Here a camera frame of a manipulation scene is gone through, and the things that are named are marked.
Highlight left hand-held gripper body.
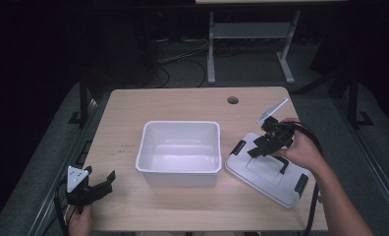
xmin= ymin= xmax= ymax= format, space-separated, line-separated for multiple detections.
xmin=64 ymin=164 xmax=100 ymax=214

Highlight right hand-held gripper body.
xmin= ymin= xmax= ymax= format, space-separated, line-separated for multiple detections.
xmin=255 ymin=96 xmax=297 ymax=154

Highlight white lid with black handle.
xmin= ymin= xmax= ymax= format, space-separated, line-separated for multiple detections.
xmin=224 ymin=131 xmax=312 ymax=210

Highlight white plastic storage box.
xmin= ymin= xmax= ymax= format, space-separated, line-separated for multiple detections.
xmin=135 ymin=120 xmax=223 ymax=189

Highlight person's right hand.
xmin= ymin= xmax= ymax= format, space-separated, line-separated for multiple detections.
xmin=272 ymin=117 xmax=328 ymax=172

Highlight person's left hand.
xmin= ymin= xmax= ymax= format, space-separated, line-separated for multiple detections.
xmin=64 ymin=205 xmax=94 ymax=236

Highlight black metal stand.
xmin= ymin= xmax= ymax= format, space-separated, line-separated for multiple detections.
xmin=68 ymin=73 xmax=96 ymax=127
xmin=345 ymin=70 xmax=374 ymax=130

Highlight aluminium rail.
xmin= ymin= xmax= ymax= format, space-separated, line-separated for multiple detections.
xmin=334 ymin=97 xmax=389 ymax=227
xmin=28 ymin=97 xmax=111 ymax=236

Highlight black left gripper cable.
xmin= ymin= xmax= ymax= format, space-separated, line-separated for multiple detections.
xmin=52 ymin=178 xmax=72 ymax=236

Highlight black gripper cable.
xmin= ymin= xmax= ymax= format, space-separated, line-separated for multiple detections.
xmin=289 ymin=120 xmax=325 ymax=236
xmin=52 ymin=178 xmax=72 ymax=236

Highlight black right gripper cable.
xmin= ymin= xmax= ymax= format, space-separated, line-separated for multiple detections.
xmin=289 ymin=120 xmax=325 ymax=236

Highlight black floor cable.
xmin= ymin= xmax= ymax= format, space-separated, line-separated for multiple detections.
xmin=154 ymin=58 xmax=208 ymax=89

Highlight grey metal table frame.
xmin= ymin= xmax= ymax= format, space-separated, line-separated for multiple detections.
xmin=206 ymin=9 xmax=302 ymax=86

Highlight grey floor cables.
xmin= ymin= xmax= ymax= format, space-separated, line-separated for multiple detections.
xmin=155 ymin=38 xmax=213 ymax=65

